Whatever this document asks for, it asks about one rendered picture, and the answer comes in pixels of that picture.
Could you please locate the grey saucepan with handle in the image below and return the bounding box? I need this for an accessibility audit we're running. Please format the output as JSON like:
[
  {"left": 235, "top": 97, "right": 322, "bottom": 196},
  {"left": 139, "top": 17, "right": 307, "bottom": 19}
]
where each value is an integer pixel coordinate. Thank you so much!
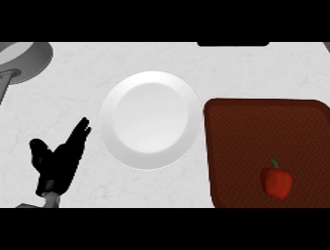
[{"left": 0, "top": 42, "right": 54, "bottom": 127}]

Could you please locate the white oval plate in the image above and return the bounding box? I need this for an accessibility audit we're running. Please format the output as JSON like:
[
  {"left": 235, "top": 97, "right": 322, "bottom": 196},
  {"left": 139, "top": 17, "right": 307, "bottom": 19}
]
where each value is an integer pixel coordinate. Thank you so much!
[{"left": 98, "top": 70, "right": 204, "bottom": 172}]

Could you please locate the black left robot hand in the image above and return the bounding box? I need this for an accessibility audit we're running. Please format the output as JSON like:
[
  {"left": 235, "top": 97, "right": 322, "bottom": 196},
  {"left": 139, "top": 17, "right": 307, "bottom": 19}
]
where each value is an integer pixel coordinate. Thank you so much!
[{"left": 29, "top": 116, "right": 93, "bottom": 198}]

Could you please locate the dark red tray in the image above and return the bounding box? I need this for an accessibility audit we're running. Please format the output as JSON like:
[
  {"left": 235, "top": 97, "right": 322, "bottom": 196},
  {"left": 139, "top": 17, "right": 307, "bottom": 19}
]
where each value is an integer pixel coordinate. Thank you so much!
[{"left": 202, "top": 97, "right": 330, "bottom": 209}]

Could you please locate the black appliance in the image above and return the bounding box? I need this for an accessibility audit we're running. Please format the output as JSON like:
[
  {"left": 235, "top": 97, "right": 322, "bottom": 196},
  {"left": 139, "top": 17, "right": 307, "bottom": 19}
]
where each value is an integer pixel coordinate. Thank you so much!
[{"left": 195, "top": 42, "right": 270, "bottom": 48}]

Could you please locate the red bell pepper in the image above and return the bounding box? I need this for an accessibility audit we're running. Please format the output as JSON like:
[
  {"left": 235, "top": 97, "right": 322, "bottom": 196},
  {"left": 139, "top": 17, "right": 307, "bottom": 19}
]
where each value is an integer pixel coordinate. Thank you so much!
[{"left": 260, "top": 157, "right": 294, "bottom": 200}]

